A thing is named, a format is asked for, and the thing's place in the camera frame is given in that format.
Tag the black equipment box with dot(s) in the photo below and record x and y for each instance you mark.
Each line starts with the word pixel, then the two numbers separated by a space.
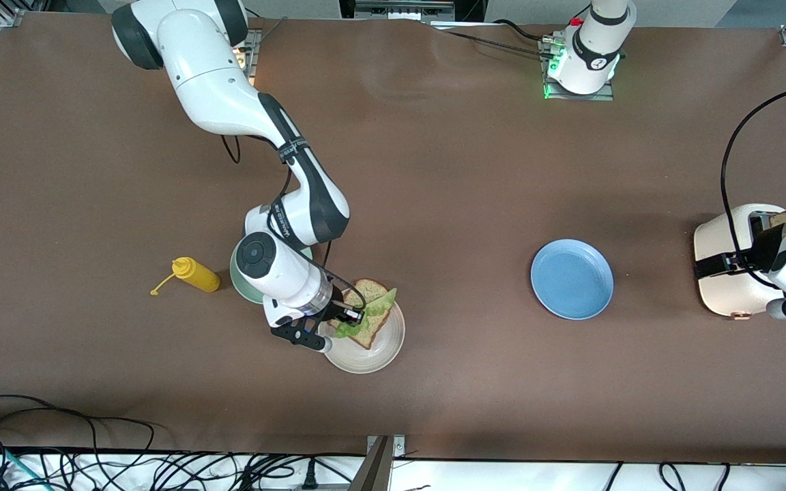
pixel 471 8

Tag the black power plug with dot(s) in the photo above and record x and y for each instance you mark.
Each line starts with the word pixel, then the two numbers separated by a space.
pixel 309 476

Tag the yellow squeeze bottle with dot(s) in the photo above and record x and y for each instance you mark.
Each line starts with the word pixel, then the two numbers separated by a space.
pixel 198 275

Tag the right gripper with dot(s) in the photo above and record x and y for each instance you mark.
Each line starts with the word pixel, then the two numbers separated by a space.
pixel 342 310

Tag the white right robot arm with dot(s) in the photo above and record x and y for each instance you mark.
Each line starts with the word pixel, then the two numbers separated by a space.
pixel 215 88

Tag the grey metal bracket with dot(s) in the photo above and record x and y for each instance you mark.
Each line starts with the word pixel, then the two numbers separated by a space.
pixel 374 474

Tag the brown bread slice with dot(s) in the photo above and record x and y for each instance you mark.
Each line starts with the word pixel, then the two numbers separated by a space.
pixel 783 218
pixel 369 290

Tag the green plate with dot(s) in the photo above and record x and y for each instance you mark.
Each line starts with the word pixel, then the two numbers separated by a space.
pixel 243 288

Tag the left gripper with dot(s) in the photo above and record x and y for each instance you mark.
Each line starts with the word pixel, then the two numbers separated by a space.
pixel 763 247

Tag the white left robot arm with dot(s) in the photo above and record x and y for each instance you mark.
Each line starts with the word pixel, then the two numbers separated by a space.
pixel 594 61

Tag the green lettuce leaf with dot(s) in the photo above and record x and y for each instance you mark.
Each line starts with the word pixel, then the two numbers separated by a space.
pixel 376 308

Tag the beige plate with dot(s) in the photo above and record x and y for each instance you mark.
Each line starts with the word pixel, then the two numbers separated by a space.
pixel 372 359

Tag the blue plate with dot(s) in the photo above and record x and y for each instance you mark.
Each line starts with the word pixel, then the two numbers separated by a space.
pixel 572 279

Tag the cream white toaster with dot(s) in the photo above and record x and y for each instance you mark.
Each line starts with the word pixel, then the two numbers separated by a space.
pixel 724 293

